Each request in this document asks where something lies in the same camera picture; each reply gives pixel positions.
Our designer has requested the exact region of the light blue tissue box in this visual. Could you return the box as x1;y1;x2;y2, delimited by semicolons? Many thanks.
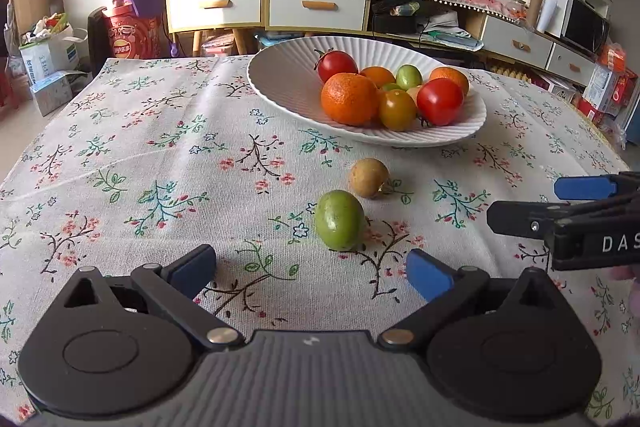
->
30;71;93;116

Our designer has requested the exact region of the yellow egg tray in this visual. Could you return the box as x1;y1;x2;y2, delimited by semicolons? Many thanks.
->
487;64;531;82

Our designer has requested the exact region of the grey refrigerator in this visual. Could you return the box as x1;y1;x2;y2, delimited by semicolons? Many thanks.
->
612;0;640;148

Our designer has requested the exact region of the red round drum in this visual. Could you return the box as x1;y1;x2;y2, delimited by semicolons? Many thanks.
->
102;2;168;60

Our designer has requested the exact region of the round orange cherry tomato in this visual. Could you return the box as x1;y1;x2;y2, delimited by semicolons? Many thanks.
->
359;66;397;90

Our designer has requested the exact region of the pink storage box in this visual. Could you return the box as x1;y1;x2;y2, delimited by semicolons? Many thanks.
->
202;32;236;58

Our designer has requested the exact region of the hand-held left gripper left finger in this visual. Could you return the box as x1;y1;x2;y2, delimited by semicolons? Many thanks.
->
56;244;245;350

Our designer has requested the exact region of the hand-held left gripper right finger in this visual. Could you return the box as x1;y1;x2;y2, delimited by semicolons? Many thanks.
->
377;249;568;349

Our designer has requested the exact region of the white paper bag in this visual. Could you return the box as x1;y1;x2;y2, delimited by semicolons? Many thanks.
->
19;12;88;82

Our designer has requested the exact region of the white microwave oven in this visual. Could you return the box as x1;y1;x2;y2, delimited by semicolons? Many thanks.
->
545;0;612;54

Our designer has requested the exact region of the clear bin with blue lid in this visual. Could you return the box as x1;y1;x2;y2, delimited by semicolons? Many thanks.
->
256;31;301;52

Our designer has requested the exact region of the white patterned box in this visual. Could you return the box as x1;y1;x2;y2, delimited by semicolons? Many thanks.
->
537;74;578;105

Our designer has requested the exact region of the cardboard tube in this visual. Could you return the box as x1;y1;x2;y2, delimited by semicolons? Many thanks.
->
527;0;548;30

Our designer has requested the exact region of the white low cabinet drawer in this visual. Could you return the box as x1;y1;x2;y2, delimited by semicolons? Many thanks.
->
481;16;555;68
546;43;597;86

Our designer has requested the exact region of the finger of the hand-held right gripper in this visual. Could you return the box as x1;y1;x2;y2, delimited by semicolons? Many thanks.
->
486;201;571;240
554;171;640;202

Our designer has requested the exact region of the stack of folded papers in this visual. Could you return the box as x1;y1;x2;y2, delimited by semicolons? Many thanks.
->
425;14;485;52

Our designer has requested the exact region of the black bag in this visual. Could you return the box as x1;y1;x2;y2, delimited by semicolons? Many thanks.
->
371;0;426;35

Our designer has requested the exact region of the floral tablecloth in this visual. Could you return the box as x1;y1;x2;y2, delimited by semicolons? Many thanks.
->
0;54;640;425

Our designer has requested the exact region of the white printed box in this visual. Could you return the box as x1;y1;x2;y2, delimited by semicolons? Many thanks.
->
582;62;623;115

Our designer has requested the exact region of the white paper roll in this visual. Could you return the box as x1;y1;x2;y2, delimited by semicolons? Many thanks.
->
536;0;558;35

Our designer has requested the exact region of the large orange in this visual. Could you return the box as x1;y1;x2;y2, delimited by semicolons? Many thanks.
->
320;72;380;126

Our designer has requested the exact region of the low wooden cabinet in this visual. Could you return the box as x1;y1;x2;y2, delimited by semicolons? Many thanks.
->
465;9;598;88

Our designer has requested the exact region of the white ribbed plate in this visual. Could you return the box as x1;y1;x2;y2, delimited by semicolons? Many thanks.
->
246;36;488;148

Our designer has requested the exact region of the orange snack packet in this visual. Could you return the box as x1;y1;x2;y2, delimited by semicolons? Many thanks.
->
597;43;628;72

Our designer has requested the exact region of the large red tomato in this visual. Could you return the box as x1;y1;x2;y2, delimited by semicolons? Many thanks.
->
416;78;465;128

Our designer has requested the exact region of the yellow-green cherry tomato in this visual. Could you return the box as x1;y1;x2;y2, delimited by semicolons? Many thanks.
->
377;90;418;132

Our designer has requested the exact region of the red gift box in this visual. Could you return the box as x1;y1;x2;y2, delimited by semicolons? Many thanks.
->
575;99;608;125

